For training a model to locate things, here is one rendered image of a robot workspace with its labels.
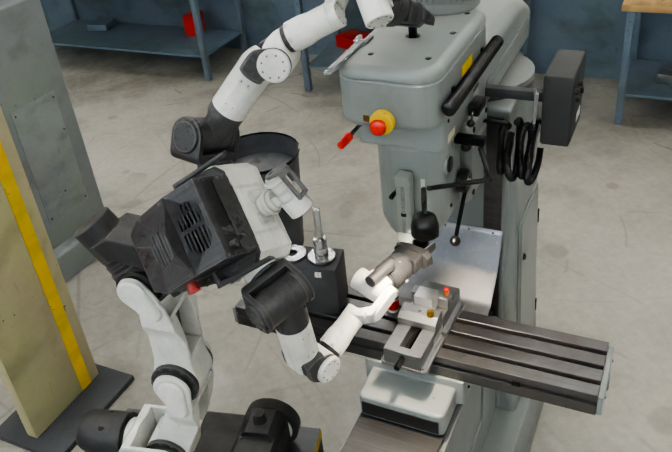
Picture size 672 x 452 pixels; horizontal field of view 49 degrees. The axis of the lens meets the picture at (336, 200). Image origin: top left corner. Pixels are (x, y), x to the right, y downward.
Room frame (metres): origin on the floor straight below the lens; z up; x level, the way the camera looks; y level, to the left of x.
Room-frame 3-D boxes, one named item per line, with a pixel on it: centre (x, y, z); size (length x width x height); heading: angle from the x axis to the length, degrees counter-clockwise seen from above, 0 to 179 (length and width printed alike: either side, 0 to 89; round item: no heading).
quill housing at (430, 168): (1.78, -0.24, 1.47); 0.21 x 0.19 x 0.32; 62
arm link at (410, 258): (1.71, -0.18, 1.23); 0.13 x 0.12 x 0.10; 47
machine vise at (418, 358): (1.74, -0.23, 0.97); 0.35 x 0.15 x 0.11; 150
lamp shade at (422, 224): (1.54, -0.22, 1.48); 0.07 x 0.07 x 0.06
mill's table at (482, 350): (1.79, -0.19, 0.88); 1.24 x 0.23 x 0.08; 62
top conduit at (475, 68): (1.73, -0.38, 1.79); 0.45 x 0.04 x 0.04; 152
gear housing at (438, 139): (1.81, -0.26, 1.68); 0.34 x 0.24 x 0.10; 152
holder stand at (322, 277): (1.96, 0.11, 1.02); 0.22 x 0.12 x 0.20; 73
